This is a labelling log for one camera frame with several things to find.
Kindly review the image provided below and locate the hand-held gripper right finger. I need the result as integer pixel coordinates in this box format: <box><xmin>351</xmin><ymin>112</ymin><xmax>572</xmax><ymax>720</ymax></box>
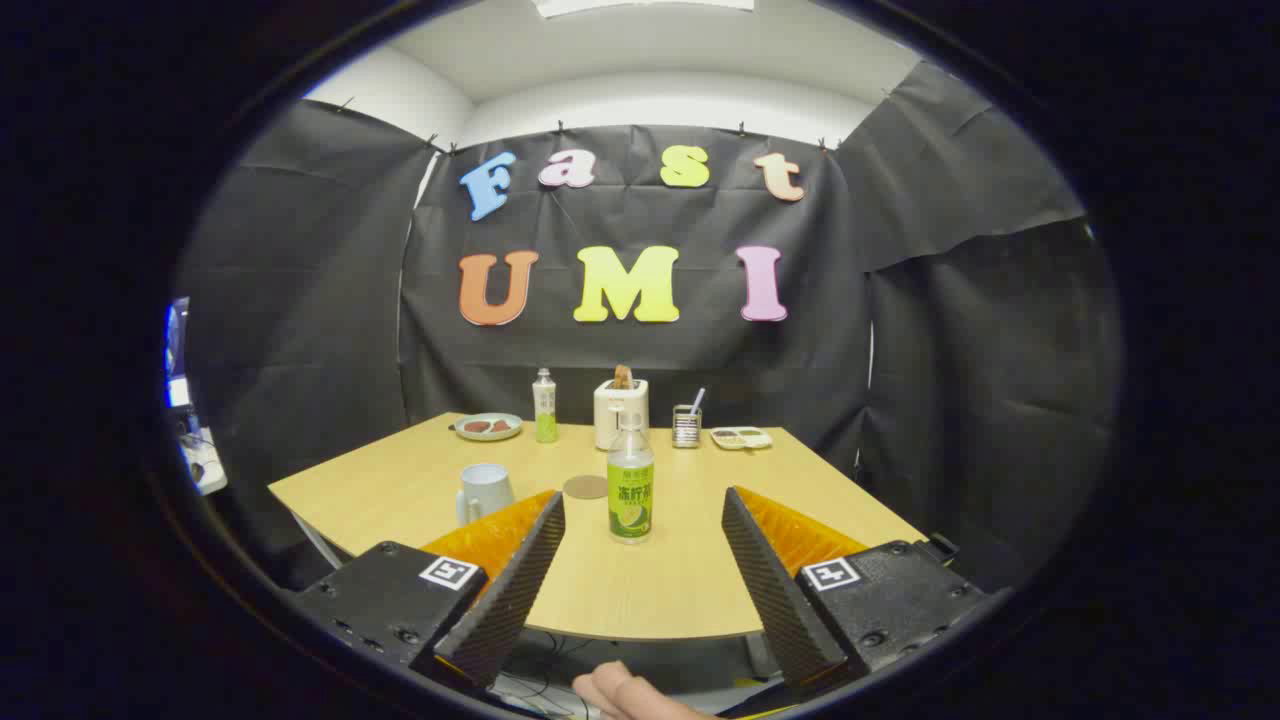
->
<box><xmin>722</xmin><ymin>486</ymin><xmax>991</xmax><ymax>696</ymax></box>

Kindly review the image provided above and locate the green label juice bottle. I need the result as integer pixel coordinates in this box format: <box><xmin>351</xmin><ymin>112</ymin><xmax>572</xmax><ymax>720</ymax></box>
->
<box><xmin>607</xmin><ymin>410</ymin><xmax>656</xmax><ymax>545</ymax></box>

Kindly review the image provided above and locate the ceiling light panel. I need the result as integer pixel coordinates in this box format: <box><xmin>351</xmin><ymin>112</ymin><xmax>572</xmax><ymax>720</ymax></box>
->
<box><xmin>533</xmin><ymin>0</ymin><xmax>756</xmax><ymax>18</ymax></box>

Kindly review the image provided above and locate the white toaster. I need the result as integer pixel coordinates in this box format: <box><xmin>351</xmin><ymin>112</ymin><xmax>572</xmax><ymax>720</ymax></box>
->
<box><xmin>594</xmin><ymin>379</ymin><xmax>650</xmax><ymax>451</ymax></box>

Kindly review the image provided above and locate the computer monitor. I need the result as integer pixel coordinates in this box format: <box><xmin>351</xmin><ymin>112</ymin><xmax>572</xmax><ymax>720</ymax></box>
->
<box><xmin>165</xmin><ymin>297</ymin><xmax>193</xmax><ymax>409</ymax></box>

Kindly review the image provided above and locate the pale green plate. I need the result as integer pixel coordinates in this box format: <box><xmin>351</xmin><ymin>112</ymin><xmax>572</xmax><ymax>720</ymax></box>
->
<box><xmin>453</xmin><ymin>413</ymin><xmax>524</xmax><ymax>442</ymax></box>

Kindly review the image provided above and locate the wooden table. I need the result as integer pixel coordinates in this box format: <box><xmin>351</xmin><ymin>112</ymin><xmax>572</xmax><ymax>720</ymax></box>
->
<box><xmin>268</xmin><ymin>412</ymin><xmax>926</xmax><ymax>642</ymax></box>

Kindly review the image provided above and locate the slim white green drink bottle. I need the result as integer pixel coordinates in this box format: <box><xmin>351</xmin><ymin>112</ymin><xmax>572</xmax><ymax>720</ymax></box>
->
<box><xmin>533</xmin><ymin>368</ymin><xmax>559</xmax><ymax>444</ymax></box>

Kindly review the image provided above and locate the white device with cables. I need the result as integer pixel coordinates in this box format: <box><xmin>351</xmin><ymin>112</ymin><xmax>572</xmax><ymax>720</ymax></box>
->
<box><xmin>180</xmin><ymin>428</ymin><xmax>229</xmax><ymax>497</ymax></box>

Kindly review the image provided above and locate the white cup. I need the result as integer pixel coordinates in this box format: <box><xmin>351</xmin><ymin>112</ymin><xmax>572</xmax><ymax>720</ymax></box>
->
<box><xmin>457</xmin><ymin>463</ymin><xmax>517</xmax><ymax>528</ymax></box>

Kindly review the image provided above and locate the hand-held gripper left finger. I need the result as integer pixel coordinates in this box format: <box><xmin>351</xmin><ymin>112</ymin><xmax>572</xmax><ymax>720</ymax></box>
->
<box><xmin>290</xmin><ymin>490</ymin><xmax>567</xmax><ymax>691</ymax></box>

